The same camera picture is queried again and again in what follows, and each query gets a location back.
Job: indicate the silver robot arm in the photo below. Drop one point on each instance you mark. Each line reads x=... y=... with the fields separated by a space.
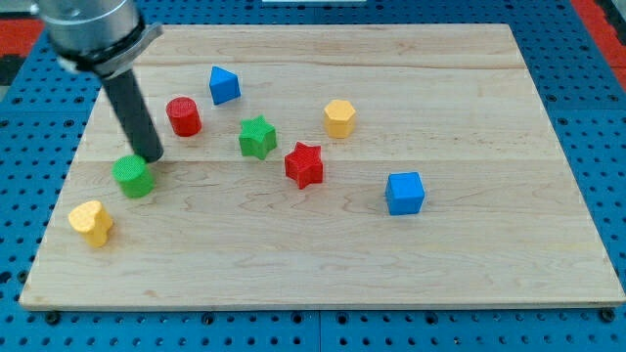
x=100 y=36

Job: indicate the red star block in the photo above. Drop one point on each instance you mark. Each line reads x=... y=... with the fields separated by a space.
x=304 y=165

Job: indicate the green star block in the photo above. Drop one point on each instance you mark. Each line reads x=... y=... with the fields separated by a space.
x=257 y=137

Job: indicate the light wooden board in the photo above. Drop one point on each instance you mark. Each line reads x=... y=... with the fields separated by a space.
x=503 y=224

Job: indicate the yellow hexagon block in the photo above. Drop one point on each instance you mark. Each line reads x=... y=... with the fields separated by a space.
x=339 y=119

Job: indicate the blue cube block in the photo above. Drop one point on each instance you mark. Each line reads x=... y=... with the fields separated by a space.
x=404 y=193

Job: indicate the blue triangle block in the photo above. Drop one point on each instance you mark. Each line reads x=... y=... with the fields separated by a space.
x=223 y=85

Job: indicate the red cylinder block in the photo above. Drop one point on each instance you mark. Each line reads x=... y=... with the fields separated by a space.
x=184 y=116

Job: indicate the green cylinder block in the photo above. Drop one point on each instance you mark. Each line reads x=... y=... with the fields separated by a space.
x=133 y=176

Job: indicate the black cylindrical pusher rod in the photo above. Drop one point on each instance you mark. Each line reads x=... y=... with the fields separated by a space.
x=125 y=96

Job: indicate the yellow heart block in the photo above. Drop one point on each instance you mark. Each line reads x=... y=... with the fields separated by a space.
x=92 y=221

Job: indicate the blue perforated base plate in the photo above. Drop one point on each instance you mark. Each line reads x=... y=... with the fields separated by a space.
x=46 y=109

